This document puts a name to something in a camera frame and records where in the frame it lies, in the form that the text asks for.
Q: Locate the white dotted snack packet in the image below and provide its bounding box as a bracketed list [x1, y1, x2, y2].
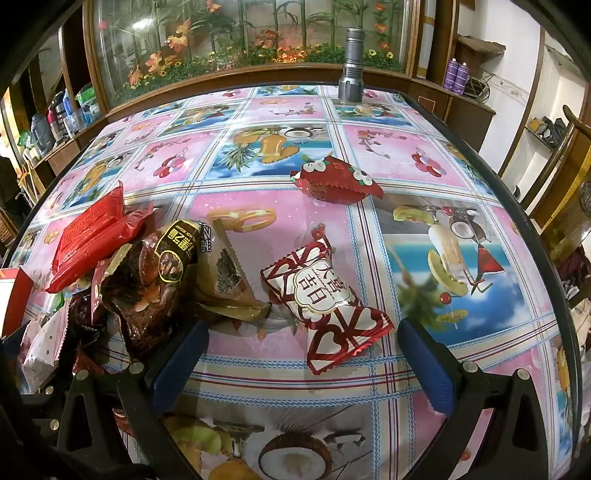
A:
[21, 314, 70, 393]

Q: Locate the wooden chair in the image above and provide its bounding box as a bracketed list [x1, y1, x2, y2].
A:
[517, 115, 591, 296]

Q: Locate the dark brown snack packet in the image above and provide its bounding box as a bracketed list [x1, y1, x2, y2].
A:
[99, 219, 206, 361]

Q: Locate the red flower print candy packet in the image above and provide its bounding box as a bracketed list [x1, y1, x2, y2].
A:
[290, 154, 384, 206]

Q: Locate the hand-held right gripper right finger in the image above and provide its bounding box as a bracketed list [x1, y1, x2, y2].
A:
[397, 318, 561, 480]

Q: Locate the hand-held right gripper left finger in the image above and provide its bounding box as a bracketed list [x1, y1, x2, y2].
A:
[55, 318, 211, 480]

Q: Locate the wicker tray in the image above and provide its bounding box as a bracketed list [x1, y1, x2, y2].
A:
[457, 34, 504, 58]

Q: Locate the round wire rack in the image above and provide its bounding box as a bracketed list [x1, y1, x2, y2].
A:
[464, 76, 492, 102]

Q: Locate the white red heart print packet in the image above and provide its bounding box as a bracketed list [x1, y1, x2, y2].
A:
[259, 224, 395, 376]

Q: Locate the shoe rack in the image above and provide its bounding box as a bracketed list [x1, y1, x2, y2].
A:
[524, 113, 571, 151]

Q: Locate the fruit print tablecloth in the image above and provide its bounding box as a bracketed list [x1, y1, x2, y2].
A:
[9, 83, 578, 480]

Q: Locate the red foil snack packet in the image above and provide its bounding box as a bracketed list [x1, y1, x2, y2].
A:
[45, 208, 155, 295]
[52, 181, 125, 273]

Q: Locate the olive black bean packet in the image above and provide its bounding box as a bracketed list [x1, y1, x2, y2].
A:
[194, 218, 273, 330]

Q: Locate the red cardboard box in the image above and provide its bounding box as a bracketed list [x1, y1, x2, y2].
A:
[0, 268, 35, 340]

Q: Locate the green plastic bag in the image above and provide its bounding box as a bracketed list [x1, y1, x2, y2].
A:
[76, 83, 102, 123]

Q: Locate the grey plastic jug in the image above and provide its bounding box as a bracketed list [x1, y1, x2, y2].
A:
[31, 113, 55, 155]

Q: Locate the black striped thermos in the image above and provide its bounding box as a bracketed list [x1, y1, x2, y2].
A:
[48, 92, 70, 139]

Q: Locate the glass case with artificial flowers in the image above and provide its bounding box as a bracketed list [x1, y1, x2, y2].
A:
[83, 0, 421, 118]

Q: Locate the grey metal flashlight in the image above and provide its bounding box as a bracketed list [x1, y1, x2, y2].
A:
[338, 27, 368, 103]

